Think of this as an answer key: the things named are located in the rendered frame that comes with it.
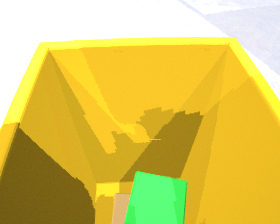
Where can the green block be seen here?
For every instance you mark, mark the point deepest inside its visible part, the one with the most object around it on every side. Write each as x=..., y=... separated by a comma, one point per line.
x=156, y=200

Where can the yellow square cup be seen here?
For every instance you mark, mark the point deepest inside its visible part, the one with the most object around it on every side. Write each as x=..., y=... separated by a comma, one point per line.
x=89, y=113

